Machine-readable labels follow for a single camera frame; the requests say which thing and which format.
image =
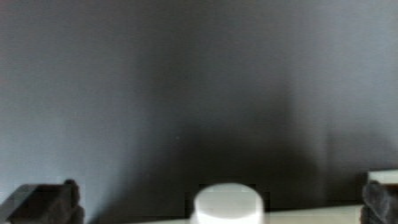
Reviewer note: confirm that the white cabinet door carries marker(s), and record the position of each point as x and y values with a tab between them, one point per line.
228	204

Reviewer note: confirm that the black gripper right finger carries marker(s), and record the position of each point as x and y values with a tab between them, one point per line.
379	212

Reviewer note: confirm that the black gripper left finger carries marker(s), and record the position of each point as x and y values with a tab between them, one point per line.
43	204

